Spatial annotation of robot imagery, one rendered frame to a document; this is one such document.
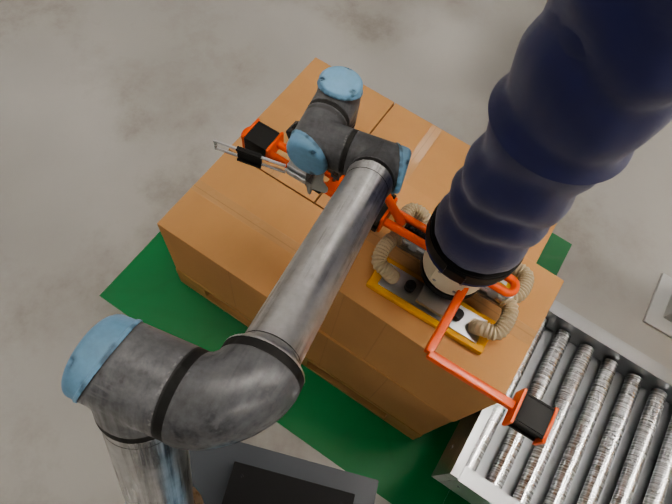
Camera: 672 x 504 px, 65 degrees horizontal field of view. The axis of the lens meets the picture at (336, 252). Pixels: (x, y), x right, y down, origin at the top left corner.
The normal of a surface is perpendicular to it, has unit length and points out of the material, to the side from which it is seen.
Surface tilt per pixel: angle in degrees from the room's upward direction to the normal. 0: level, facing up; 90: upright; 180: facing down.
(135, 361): 8
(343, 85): 5
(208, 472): 0
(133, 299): 0
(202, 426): 41
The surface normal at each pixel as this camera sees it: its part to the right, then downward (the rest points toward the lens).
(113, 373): -0.06, -0.25
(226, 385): 0.26, -0.40
